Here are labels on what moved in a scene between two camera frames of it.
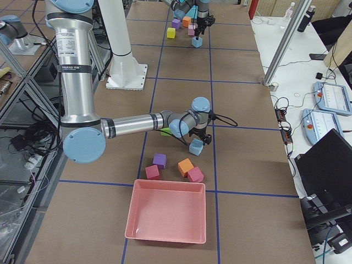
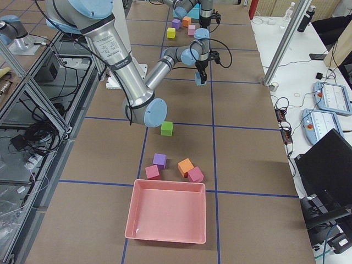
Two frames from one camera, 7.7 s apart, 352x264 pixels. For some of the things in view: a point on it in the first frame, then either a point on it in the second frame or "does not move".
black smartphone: [317, 56] does not move
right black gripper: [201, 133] to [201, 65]
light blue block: [196, 147] to [198, 79]
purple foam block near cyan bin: [176, 23] does not move
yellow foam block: [171, 32] does not move
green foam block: [168, 130] does not move
